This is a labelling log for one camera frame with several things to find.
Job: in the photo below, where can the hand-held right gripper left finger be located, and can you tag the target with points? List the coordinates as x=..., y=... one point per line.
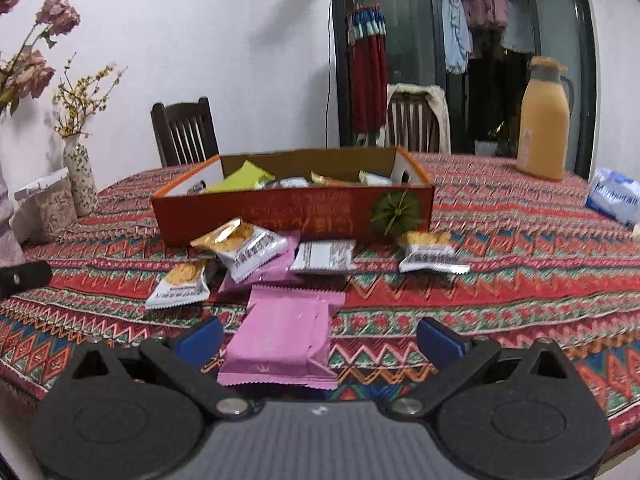
x=200, y=340

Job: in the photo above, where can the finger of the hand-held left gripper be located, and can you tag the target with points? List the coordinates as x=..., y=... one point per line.
x=30, y=275

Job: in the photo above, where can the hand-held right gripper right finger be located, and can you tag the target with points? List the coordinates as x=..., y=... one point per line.
x=437, y=340

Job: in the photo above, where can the gold white biscuit wrapper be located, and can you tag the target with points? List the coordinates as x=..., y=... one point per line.
x=180, y=285
x=245, y=255
x=430, y=257

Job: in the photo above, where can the pink snack wrapper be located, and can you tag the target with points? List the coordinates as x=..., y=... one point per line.
x=287, y=260
x=280, y=340

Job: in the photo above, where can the white label snack wrapper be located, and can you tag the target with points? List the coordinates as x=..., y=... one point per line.
x=322, y=257

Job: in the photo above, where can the orange cardboard box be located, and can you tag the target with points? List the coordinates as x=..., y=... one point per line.
x=300, y=215

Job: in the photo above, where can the green snack wrapper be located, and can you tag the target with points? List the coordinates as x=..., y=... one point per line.
x=245, y=175

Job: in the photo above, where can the pile of mixed snack packets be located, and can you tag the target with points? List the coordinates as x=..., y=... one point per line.
x=330, y=178

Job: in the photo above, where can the pink textured vase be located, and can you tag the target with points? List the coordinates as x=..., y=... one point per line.
x=10, y=230

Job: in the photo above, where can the clear container with white lid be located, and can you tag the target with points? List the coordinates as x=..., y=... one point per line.
x=55, y=210

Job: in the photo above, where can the speckled white vase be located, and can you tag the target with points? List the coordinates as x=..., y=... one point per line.
x=80, y=180

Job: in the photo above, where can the yellow blossom branches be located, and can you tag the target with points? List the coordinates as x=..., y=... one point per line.
x=85, y=95

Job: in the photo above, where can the dark wooden chair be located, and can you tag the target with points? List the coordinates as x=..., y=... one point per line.
x=182, y=135

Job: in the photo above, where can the cream plastic bag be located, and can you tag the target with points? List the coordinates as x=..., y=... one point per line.
x=636, y=235

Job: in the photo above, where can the blue white tissue pack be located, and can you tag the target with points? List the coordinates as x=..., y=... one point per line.
x=612, y=197

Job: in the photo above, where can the chair with draped cloth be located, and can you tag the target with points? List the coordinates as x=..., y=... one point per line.
x=440, y=110

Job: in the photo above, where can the yellow thermos jug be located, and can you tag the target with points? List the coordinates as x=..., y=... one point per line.
x=542, y=135

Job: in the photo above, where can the dried pink flowers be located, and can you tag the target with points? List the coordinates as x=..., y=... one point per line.
x=60, y=12

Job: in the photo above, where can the red blue tassel decoration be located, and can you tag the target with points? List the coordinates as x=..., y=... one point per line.
x=367, y=85

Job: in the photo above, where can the light blue hanging shirt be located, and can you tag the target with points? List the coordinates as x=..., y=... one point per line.
x=455, y=35

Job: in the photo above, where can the dark framed glass sliding door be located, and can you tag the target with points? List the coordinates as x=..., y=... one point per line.
x=415, y=35

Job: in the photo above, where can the white hanging garment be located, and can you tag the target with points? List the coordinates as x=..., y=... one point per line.
x=517, y=37

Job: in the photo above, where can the pink hanging garment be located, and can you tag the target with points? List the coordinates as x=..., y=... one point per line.
x=482, y=5

